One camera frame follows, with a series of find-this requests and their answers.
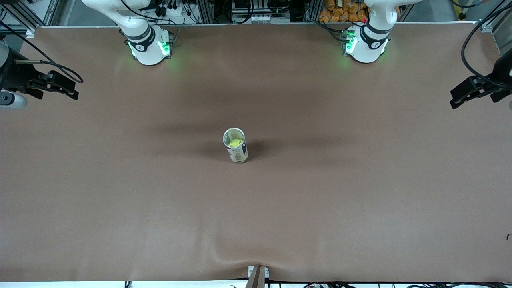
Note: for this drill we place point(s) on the yellow Roland Garros tennis ball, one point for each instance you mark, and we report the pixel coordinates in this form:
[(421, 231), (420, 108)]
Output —
[(235, 142)]

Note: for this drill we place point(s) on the brown post with white bracket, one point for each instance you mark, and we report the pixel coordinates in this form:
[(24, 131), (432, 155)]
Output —
[(256, 279)]

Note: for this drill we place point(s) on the black electronics box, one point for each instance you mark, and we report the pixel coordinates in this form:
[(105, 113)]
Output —
[(260, 8)]

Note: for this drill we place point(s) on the aluminium frame profile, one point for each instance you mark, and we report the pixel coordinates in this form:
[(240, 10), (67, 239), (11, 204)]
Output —
[(314, 10), (484, 24), (52, 12), (206, 12)]

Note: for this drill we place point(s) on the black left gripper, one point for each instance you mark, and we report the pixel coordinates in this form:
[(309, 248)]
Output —
[(497, 81)]

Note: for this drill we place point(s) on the brown table mat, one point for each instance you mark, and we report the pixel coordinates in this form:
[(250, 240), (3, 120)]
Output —
[(256, 220)]

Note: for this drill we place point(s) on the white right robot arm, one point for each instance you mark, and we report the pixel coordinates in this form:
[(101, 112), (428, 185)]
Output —
[(148, 52)]

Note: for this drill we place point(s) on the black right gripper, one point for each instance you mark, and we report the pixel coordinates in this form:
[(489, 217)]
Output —
[(16, 76)]

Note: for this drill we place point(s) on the blue white tennis ball can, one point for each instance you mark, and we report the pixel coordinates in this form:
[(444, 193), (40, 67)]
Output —
[(238, 154)]

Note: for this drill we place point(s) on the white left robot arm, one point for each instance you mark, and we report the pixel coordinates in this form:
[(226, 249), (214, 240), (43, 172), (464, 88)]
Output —
[(366, 50)]

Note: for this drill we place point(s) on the yellow pole with black foot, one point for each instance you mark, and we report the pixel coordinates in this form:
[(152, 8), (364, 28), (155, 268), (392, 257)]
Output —
[(462, 16)]

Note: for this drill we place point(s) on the pile of orange objects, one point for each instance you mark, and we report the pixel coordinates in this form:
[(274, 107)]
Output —
[(340, 12)]

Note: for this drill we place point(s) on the white power strip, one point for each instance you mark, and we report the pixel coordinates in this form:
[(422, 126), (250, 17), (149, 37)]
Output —
[(176, 11)]

